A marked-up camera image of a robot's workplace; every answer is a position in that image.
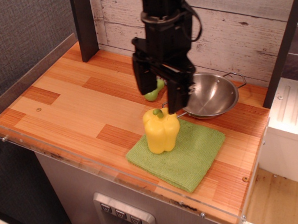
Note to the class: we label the yellow toy bell pepper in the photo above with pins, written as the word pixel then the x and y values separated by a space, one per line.
pixel 161 130

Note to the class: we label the clear acrylic front guard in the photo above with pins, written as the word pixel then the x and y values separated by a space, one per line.
pixel 221 195

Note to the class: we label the green handled grey spatula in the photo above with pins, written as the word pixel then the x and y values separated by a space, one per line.
pixel 152 96

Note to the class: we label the silver dispenser button panel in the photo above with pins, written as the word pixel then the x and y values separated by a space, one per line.
pixel 112 211

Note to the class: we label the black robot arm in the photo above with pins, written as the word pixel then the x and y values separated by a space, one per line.
pixel 164 7

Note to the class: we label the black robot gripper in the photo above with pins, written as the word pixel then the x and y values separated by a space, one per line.
pixel 164 53

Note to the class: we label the dark upright post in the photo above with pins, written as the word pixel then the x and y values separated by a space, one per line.
pixel 85 28
pixel 287 39

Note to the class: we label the green knitted cloth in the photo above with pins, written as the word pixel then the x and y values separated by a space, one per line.
pixel 186 165

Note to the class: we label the dark left upright post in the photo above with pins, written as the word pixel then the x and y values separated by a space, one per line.
pixel 85 28

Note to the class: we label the stainless steel bowl with handles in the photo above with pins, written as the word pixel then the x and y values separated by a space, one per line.
pixel 214 95

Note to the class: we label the dark right upright post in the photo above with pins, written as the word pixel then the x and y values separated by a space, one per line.
pixel 287 39

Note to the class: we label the grey toy fridge cabinet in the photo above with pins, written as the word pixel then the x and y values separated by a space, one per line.
pixel 75 188

